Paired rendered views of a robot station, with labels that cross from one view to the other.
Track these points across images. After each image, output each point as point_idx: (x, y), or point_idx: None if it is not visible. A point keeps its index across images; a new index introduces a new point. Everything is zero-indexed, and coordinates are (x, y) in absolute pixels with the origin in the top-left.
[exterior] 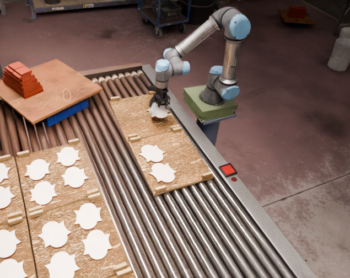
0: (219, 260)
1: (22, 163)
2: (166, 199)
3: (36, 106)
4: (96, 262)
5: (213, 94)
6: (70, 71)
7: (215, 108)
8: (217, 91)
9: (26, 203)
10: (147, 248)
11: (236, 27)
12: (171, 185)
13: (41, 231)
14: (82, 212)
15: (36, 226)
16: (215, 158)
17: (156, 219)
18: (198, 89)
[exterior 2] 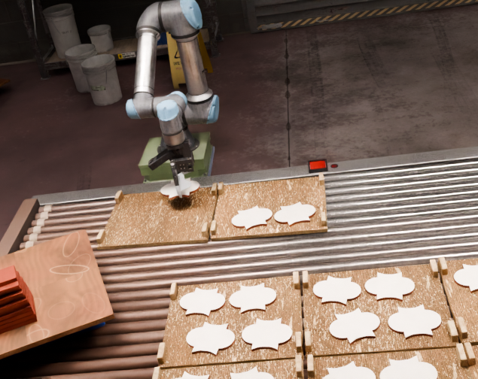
0: (446, 198)
1: (181, 358)
2: (337, 225)
3: (71, 307)
4: (416, 291)
5: (185, 134)
6: (1, 261)
7: (204, 148)
8: (187, 128)
9: (276, 356)
10: (409, 250)
11: (194, 13)
12: (319, 211)
13: (341, 341)
14: (327, 293)
15: (330, 346)
16: (289, 172)
17: (366, 235)
18: (150, 154)
